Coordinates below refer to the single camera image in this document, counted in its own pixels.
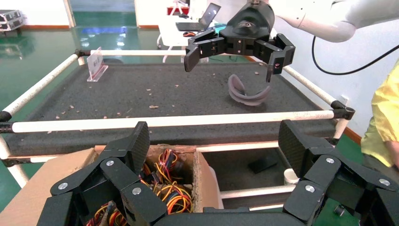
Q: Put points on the person's bare forearm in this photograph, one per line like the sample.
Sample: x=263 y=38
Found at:
x=393 y=154

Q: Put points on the black foam cart mat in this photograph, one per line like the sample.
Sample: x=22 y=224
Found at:
x=156 y=90

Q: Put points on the grey curved rubber band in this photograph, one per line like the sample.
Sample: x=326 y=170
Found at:
x=246 y=99

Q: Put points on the person in yellow shirt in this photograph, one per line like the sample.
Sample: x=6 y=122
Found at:
x=383 y=109

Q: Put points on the black foam cart tray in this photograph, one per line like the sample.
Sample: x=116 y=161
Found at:
x=156 y=120

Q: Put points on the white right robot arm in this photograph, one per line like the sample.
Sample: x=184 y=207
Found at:
x=327 y=18

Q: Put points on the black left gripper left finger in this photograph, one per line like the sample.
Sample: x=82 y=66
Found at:
x=118 y=184

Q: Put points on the white wall socket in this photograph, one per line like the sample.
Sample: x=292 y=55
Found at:
x=343 y=99

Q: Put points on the white desk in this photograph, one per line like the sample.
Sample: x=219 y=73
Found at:
x=170 y=37

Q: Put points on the black flat rectangular object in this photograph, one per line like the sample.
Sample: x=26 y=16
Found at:
x=261 y=164

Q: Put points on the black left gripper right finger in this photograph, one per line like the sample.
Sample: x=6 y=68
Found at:
x=324 y=174

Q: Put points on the black open laptop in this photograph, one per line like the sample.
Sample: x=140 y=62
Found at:
x=191 y=26

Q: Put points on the orange black computer mouse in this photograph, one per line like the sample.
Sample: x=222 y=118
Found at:
x=189 y=34

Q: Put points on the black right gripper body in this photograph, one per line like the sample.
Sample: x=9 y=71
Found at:
x=249 y=25

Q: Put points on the red background object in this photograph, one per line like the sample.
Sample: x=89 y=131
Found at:
x=177 y=11

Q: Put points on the brown cardboard divider box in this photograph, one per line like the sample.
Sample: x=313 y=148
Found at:
x=31 y=193

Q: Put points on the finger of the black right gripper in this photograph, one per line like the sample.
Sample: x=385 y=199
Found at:
x=279 y=51
x=202 y=46

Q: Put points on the clear acrylic sign holder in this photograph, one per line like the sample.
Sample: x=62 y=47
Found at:
x=95 y=64

